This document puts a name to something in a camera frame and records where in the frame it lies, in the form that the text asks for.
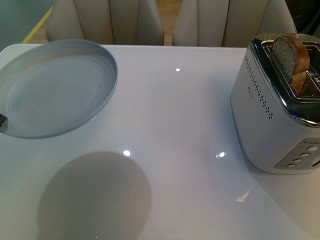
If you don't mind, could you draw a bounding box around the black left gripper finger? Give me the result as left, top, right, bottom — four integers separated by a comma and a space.
0, 114, 8, 133

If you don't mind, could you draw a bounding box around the light blue round plate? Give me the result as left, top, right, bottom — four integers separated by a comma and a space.
0, 40, 118, 139

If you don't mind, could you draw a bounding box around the brown bread slice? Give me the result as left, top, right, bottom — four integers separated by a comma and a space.
270, 35, 310, 94

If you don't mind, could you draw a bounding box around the beige left chair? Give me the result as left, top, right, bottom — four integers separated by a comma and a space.
46, 0, 165, 46

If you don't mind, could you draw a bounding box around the beige chair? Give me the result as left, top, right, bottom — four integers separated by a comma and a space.
46, 0, 165, 46
172, 0, 297, 48

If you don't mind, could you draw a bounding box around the beige right chair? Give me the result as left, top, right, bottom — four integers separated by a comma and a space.
172, 0, 297, 48

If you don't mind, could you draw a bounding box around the white chrome toaster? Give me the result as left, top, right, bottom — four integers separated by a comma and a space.
230, 33, 320, 175

